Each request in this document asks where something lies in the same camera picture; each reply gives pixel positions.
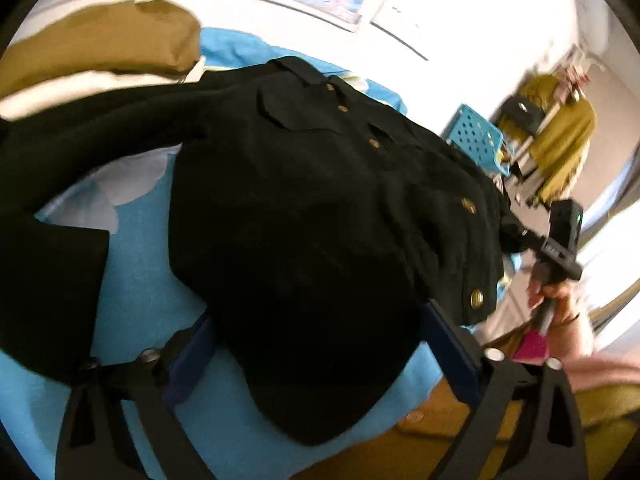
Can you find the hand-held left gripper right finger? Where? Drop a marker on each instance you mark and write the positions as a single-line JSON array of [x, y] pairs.
[[450, 350]]

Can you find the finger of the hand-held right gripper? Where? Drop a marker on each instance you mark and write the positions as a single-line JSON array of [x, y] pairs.
[[515, 232]]

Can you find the pink object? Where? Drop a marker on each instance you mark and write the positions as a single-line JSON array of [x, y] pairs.
[[532, 347]]

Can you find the blue perforated plastic basket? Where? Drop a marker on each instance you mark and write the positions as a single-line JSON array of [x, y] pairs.
[[475, 135]]

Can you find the pale yellow cloth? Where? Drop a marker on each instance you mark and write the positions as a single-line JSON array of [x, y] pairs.
[[352, 81]]

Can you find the olive folded garment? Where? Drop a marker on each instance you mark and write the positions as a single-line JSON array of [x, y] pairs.
[[100, 45]]

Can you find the cream folded garment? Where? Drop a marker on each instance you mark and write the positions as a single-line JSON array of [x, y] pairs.
[[50, 95]]

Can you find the person's right forearm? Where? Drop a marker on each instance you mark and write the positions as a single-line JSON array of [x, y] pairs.
[[580, 332]]

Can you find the black jacket with gold buttons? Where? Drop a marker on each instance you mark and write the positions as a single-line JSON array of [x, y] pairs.
[[300, 210]]

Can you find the blue printed bed sheet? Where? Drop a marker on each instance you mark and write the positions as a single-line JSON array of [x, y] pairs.
[[145, 265]]

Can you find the hanging mustard garment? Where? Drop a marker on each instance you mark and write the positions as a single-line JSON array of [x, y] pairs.
[[565, 145]]

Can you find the black handbag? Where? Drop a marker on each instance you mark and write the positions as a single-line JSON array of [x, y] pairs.
[[520, 112]]

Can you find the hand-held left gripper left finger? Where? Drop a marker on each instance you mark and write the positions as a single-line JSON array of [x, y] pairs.
[[192, 355]]

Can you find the person's mustard clothing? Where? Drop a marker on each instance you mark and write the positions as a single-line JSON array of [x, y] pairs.
[[440, 425]]

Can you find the person's right hand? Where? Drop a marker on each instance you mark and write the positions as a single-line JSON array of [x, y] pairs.
[[557, 297]]

